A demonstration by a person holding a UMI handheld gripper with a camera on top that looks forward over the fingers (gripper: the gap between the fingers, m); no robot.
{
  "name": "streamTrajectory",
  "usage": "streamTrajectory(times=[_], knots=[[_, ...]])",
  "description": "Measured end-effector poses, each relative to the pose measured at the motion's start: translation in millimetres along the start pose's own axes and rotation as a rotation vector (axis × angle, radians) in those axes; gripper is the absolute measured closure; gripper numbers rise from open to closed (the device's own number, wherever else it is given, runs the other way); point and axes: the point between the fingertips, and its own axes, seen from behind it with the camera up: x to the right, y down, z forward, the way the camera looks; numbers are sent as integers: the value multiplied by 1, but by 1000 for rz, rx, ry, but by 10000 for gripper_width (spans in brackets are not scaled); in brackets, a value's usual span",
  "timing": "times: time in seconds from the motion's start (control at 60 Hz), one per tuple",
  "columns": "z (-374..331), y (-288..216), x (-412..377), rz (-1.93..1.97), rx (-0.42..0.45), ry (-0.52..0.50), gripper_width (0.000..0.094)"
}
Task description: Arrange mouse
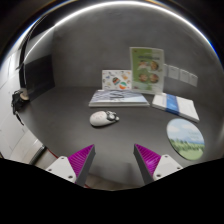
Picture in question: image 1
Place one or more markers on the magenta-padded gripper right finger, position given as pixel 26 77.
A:
pixel 165 166

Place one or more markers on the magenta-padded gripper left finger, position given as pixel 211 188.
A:
pixel 62 166

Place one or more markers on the white panda computer mouse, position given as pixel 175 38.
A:
pixel 100 119

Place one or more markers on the round landscape print mouse pad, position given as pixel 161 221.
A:
pixel 185 138

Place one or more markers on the white and blue book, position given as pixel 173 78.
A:
pixel 176 106

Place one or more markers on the grey striped cover book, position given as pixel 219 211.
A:
pixel 116 99

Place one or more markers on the black monitor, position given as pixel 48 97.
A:
pixel 38 78

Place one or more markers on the green menu sign stand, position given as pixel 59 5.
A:
pixel 146 68

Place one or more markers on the white sticker sheet card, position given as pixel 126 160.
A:
pixel 116 79

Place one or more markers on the white wall socket plates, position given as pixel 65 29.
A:
pixel 184 75

